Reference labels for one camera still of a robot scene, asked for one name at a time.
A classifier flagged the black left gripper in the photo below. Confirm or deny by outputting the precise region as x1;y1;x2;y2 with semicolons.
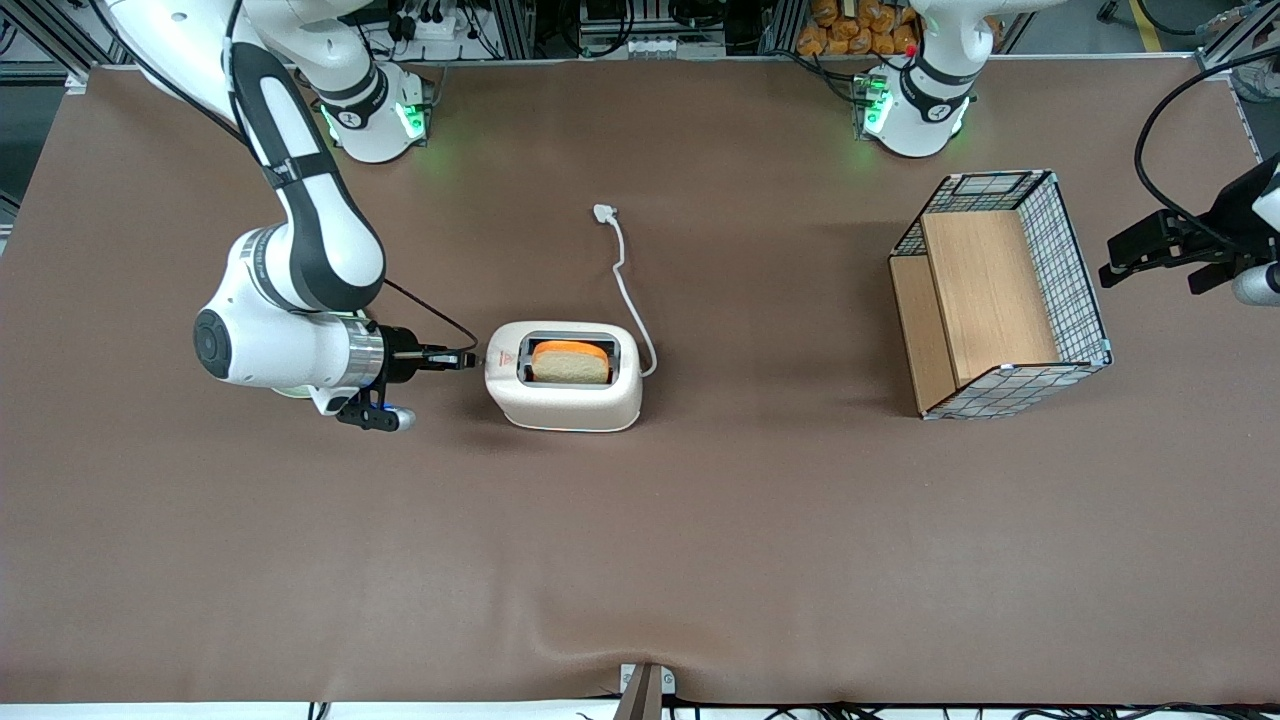
1099;156;1280;297

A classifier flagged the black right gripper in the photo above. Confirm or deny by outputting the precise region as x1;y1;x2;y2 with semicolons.
385;326;480;387

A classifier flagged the cream white toaster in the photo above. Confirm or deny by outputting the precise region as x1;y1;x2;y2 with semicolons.
484;320;644;433

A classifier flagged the white grid-patterned fabric liner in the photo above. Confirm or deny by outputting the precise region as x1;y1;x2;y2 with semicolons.
893;170;1113;421

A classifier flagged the toast bread slice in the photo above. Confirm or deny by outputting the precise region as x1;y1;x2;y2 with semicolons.
529;339;612;386

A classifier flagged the brown table cover mat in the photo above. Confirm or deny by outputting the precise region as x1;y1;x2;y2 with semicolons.
0;55;1280;707

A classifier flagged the white power strip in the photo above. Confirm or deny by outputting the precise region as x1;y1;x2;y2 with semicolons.
388;0;471;43

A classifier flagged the pile of orange bread rolls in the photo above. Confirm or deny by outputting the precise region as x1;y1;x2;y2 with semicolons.
795;0;923;58

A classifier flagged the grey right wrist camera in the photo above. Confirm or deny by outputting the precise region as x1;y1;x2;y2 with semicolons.
335;393;417;433

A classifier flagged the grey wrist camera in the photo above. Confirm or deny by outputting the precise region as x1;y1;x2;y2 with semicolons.
335;393;417;433
1231;262;1280;308

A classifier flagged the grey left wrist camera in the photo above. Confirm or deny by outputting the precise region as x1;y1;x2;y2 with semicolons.
1231;262;1280;308

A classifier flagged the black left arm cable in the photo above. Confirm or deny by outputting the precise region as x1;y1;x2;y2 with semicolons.
1133;45;1280;246

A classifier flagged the wire basket with wooden shelf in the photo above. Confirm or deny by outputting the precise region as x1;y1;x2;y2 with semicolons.
888;169;1114;422

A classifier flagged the white toaster power cable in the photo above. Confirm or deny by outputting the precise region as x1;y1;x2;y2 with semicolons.
593;204;659;379

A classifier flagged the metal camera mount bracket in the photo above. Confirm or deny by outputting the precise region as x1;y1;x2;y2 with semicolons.
617;662;678;720

